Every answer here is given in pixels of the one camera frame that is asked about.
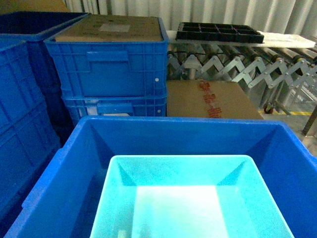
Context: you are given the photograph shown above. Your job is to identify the teal plastic bin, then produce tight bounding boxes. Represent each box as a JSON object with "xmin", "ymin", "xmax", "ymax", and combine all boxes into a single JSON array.
[{"xmin": 91, "ymin": 155, "xmax": 293, "ymax": 238}]

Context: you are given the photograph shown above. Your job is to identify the left blue crate stack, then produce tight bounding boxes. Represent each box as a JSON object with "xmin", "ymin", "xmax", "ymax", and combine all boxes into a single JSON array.
[{"xmin": 0, "ymin": 39, "xmax": 60, "ymax": 237}]

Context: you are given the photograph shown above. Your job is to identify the brown cardboard box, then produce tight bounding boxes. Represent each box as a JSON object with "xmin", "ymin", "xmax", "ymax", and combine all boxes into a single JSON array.
[{"xmin": 166, "ymin": 79, "xmax": 264, "ymax": 120}]

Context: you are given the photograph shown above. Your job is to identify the lower blue stacked crate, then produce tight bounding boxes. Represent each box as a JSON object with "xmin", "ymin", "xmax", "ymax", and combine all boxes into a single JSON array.
[{"xmin": 63, "ymin": 93, "xmax": 167, "ymax": 125}]

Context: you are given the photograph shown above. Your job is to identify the blue crate with cardboard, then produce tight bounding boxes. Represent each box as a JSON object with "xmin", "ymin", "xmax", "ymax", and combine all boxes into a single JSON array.
[{"xmin": 45, "ymin": 17, "xmax": 169, "ymax": 97}]

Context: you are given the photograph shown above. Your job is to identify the black compartment tray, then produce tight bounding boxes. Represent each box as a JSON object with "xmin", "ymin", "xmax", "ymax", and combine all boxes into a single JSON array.
[{"xmin": 176, "ymin": 22, "xmax": 264, "ymax": 44}]

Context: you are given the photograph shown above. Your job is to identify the cardboard sheet on crate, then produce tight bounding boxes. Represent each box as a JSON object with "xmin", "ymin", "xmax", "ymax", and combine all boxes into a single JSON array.
[{"xmin": 55, "ymin": 14, "xmax": 163, "ymax": 42}]

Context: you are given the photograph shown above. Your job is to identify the expandable roller conveyor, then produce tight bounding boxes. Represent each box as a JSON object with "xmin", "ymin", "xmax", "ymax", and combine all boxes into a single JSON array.
[{"xmin": 167, "ymin": 42, "xmax": 317, "ymax": 115}]

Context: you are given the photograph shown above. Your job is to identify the large blue crate front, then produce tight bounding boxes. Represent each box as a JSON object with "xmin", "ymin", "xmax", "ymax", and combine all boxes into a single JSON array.
[{"xmin": 5, "ymin": 116, "xmax": 317, "ymax": 238}]

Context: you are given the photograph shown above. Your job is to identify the far left blue crate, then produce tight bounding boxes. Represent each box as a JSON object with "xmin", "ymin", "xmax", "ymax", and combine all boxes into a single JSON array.
[{"xmin": 0, "ymin": 11, "xmax": 87, "ymax": 144}]

